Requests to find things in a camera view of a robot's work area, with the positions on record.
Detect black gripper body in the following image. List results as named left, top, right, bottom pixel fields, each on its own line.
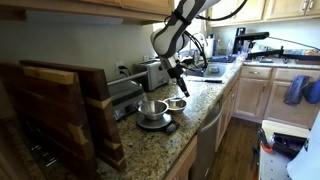
left=167, top=64, right=184, bottom=88

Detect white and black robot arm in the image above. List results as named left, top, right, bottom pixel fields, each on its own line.
left=150, top=0, right=220, bottom=97

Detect small steel bowl with food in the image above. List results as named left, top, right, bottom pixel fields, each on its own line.
left=165, top=97, right=187, bottom=114

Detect stainless steel toaster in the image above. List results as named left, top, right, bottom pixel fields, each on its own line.
left=133, top=59, right=169, bottom=91

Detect kitchen sink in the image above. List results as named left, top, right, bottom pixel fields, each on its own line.
left=185, top=63, right=230, bottom=78

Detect large steel mixing bowl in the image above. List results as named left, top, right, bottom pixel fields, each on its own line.
left=138, top=100, right=168, bottom=120

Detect round digital kitchen scale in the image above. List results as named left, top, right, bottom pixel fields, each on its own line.
left=136, top=114, right=180, bottom=135

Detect stainless panini grill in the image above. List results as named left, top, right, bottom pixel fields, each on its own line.
left=107, top=72, right=147, bottom=120

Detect upper wooden cabinets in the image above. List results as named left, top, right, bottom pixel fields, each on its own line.
left=0, top=0, right=174, bottom=25

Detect wooden cabinets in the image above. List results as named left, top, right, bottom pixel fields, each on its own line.
left=0, top=0, right=174, bottom=25
left=217, top=66, right=319, bottom=143

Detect lower wooden cabinets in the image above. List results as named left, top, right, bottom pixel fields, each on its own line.
left=217, top=66, right=319, bottom=143

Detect dark wooden cutting board rear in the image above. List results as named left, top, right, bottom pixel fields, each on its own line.
left=20, top=60, right=127, bottom=172

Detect dark wooden cutting board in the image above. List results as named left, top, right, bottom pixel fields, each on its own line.
left=0, top=63, right=100, bottom=180
left=20, top=60, right=127, bottom=172

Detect blue oven mitt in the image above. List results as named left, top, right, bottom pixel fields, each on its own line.
left=284, top=75, right=310, bottom=106

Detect blue hanging towel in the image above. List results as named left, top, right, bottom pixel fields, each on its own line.
left=302, top=79, right=320, bottom=104

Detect dark wooden cutting board front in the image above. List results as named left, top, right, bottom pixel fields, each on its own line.
left=0, top=63, right=100, bottom=180

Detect black handled kitchen knife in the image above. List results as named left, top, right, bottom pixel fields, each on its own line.
left=185, top=78, right=223, bottom=83

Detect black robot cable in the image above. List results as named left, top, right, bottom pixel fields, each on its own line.
left=163, top=0, right=249, bottom=72

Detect wall power outlet with plug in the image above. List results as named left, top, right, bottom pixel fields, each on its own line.
left=115, top=61, right=131, bottom=77

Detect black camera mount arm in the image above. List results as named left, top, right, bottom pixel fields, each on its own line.
left=232, top=28, right=320, bottom=61

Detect stainless dishwasher with handle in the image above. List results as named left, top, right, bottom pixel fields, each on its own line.
left=189, top=99, right=223, bottom=180

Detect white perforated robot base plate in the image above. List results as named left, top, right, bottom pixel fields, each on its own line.
left=252, top=119, right=320, bottom=180

